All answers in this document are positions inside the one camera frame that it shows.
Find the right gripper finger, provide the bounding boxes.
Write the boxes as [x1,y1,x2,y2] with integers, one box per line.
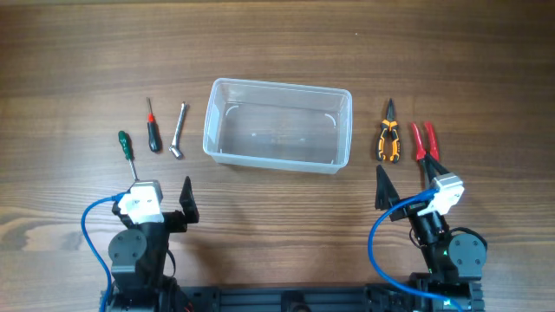
[422,153,449,189]
[375,165,400,211]

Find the red handle wire stripper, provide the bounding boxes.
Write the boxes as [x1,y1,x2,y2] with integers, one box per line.
[410,121,440,174]

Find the orange black needle-nose pliers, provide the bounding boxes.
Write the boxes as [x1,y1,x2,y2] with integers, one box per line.
[375,99,401,163]

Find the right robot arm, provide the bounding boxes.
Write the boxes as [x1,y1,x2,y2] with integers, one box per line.
[366,154,488,311]

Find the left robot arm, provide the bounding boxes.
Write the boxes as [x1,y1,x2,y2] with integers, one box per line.
[100,178,199,311]

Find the clear plastic container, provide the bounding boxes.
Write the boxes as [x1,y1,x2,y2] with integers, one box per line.
[203,78,353,174]

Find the silver socket wrench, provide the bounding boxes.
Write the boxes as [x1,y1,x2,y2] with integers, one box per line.
[169,101,187,159]

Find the black red screwdriver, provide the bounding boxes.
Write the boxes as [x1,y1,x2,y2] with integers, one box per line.
[147,97,161,153]

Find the right blue cable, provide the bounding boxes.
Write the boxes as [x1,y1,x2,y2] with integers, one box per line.
[367,186,465,312]

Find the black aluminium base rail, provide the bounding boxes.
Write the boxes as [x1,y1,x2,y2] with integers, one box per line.
[99,283,485,312]

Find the green handle screwdriver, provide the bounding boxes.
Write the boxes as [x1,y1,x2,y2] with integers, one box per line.
[118,131,139,181]

